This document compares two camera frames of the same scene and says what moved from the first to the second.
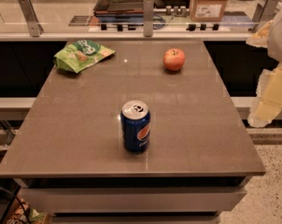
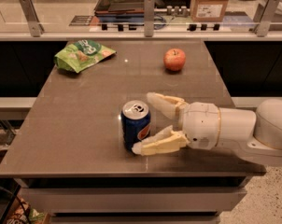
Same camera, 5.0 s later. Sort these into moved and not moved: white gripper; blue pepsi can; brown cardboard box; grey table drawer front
Moved: white gripper
Not moved: brown cardboard box; blue pepsi can; grey table drawer front
